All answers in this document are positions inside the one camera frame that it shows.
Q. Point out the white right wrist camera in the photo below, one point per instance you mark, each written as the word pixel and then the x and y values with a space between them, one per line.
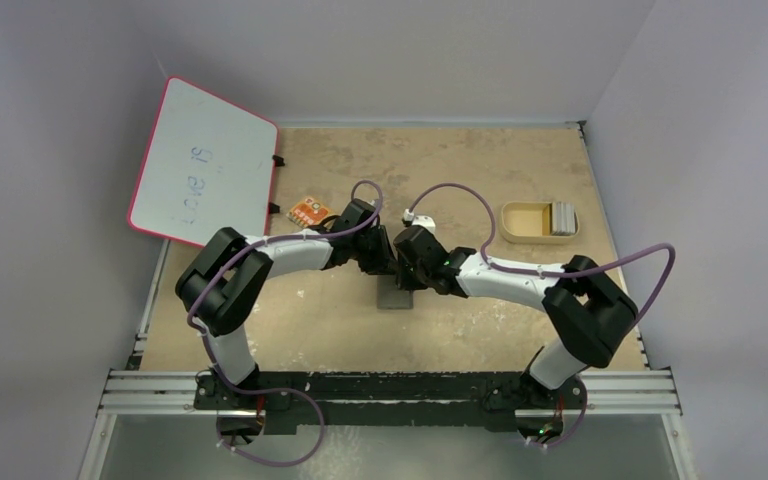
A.
pixel 410 218

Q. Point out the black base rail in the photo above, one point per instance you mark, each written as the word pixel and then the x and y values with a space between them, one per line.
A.
pixel 497 401

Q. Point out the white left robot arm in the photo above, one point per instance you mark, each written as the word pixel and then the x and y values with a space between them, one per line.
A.
pixel 221 286

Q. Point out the beige oval tray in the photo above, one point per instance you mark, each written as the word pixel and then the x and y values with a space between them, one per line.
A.
pixel 527 223

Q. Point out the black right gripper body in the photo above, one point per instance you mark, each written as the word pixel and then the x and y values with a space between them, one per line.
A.
pixel 414 277

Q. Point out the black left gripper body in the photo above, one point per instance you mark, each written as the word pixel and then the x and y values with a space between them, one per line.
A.
pixel 370 252

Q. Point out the pink framed whiteboard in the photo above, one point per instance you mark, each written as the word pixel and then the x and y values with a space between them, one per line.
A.
pixel 208 164

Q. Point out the orange circuit board card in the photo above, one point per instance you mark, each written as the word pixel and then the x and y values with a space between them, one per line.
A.
pixel 308 212

